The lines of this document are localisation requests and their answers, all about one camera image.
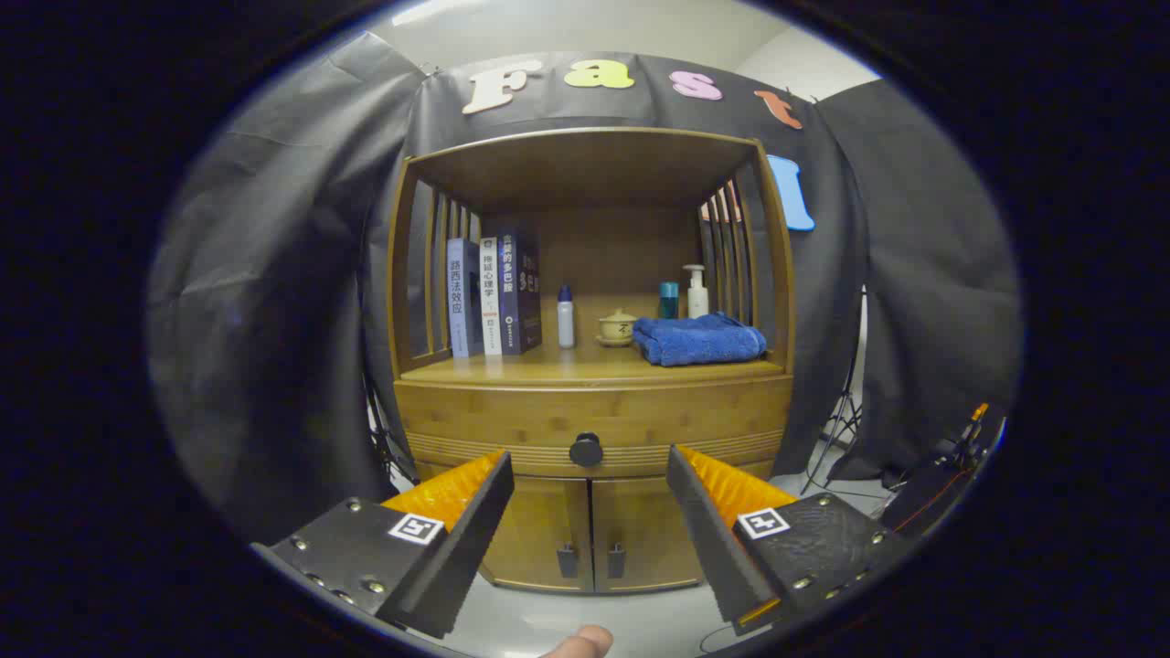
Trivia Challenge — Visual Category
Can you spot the wooden cabinet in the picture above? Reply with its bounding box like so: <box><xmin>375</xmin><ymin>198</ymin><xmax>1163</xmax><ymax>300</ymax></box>
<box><xmin>386</xmin><ymin>126</ymin><xmax>796</xmax><ymax>595</ymax></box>

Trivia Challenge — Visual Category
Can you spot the beige lidded teacup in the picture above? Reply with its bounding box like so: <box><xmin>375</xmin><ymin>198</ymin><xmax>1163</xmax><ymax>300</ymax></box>
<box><xmin>596</xmin><ymin>309</ymin><xmax>639</xmax><ymax>348</ymax></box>

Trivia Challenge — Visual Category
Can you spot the wooden drawer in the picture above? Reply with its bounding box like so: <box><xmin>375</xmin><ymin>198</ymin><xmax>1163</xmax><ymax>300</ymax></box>
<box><xmin>395</xmin><ymin>375</ymin><xmax>794</xmax><ymax>479</ymax></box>

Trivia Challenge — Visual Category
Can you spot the blue folded towel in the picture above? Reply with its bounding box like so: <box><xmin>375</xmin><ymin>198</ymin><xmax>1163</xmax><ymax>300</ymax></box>
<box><xmin>632</xmin><ymin>313</ymin><xmax>768</xmax><ymax>367</ymax></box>

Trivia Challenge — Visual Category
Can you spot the light blue book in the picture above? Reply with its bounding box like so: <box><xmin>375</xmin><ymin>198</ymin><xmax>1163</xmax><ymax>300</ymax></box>
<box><xmin>446</xmin><ymin>238</ymin><xmax>484</xmax><ymax>358</ymax></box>

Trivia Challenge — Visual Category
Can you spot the wooden countertop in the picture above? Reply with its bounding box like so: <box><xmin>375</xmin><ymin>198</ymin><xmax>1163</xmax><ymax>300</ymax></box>
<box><xmin>399</xmin><ymin>343</ymin><xmax>787</xmax><ymax>385</ymax></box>

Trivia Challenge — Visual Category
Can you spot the wooden cabinet door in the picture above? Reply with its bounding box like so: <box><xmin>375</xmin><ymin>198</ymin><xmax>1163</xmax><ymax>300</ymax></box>
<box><xmin>590</xmin><ymin>473</ymin><xmax>707</xmax><ymax>593</ymax></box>
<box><xmin>475</xmin><ymin>475</ymin><xmax>595</xmax><ymax>593</ymax></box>

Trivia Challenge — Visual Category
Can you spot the dark blue book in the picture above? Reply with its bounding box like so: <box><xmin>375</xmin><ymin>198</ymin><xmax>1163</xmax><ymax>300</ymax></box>
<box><xmin>497</xmin><ymin>228</ymin><xmax>543</xmax><ymax>356</ymax></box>

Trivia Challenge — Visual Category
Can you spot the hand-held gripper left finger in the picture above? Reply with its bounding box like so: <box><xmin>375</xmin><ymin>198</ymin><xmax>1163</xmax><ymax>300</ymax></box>
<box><xmin>251</xmin><ymin>450</ymin><xmax>516</xmax><ymax>640</ymax></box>

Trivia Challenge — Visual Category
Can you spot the black device with wires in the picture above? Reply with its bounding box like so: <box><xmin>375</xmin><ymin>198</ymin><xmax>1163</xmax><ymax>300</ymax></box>
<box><xmin>882</xmin><ymin>402</ymin><xmax>1006</xmax><ymax>540</ymax></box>

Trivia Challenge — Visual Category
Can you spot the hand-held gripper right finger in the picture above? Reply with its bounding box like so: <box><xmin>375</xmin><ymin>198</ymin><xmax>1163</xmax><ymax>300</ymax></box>
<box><xmin>665</xmin><ymin>445</ymin><xmax>906</xmax><ymax>637</ymax></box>

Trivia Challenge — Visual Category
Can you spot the white book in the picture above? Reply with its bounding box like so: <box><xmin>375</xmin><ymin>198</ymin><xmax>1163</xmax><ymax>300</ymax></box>
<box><xmin>479</xmin><ymin>236</ymin><xmax>504</xmax><ymax>356</ymax></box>

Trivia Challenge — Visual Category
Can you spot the black light stand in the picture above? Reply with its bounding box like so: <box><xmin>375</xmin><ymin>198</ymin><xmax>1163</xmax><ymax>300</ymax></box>
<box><xmin>801</xmin><ymin>292</ymin><xmax>869</xmax><ymax>494</ymax></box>
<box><xmin>364</xmin><ymin>370</ymin><xmax>420</xmax><ymax>485</ymax></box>

